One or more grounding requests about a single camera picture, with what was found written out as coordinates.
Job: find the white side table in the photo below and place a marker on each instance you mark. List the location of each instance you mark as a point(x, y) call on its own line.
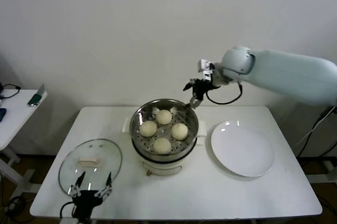
point(15, 124)

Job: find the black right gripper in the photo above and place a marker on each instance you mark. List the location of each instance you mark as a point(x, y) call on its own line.
point(201, 86)

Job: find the perforated steel steamer basket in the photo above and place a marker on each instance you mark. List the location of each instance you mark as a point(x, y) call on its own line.
point(181, 113)

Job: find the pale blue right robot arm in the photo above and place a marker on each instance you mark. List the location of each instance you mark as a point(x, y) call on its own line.
point(284, 74)

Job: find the power strip on floor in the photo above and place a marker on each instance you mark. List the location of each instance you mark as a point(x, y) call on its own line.
point(14, 205)

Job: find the white steamed baozi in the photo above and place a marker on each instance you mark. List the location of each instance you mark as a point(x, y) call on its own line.
point(148, 128)
point(179, 131)
point(163, 116)
point(161, 145)

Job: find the white metal base frame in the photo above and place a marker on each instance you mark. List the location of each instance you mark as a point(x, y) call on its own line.
point(330, 168)

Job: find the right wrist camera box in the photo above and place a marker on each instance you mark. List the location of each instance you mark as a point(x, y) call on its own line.
point(205, 67)

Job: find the blue object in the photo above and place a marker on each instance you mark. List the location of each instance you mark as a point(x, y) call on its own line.
point(2, 114)

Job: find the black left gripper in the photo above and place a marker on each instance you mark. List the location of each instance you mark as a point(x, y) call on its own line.
point(85, 200)

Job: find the white round plate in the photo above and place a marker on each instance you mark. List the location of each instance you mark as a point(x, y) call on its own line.
point(242, 150)

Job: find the white cabinet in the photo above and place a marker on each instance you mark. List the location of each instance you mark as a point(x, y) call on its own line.
point(316, 129)

